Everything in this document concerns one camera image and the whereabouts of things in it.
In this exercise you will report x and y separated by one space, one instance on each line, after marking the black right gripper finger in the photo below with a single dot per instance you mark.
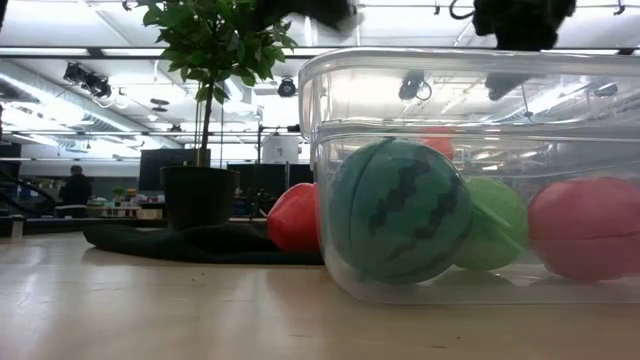
502 86

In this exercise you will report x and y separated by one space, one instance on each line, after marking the orange toy fruit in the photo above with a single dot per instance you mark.
440 144

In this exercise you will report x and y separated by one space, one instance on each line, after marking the light green toy fruit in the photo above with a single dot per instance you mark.
497 225

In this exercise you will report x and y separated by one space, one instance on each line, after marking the green striped toy watermelon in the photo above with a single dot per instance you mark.
400 215

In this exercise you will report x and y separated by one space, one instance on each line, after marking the red toy tomato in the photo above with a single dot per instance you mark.
585 230

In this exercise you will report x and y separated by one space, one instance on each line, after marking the red toy bell pepper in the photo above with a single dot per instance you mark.
292 220

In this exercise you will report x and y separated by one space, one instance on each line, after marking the clear plastic tupperware container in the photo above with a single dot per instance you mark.
480 125

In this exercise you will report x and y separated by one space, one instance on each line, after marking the round black ceiling lamp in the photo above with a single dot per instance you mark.
286 88

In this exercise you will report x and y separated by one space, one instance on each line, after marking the green plant in black pot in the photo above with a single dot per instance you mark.
200 197

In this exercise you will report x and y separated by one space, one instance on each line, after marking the black ceiling spotlight cluster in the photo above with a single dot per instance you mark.
92 82

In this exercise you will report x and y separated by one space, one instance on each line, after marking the black cloth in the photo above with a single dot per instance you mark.
200 247

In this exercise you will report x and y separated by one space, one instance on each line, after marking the wooden workbench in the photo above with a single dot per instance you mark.
120 212

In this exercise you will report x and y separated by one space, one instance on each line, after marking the person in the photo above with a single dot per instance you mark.
75 192

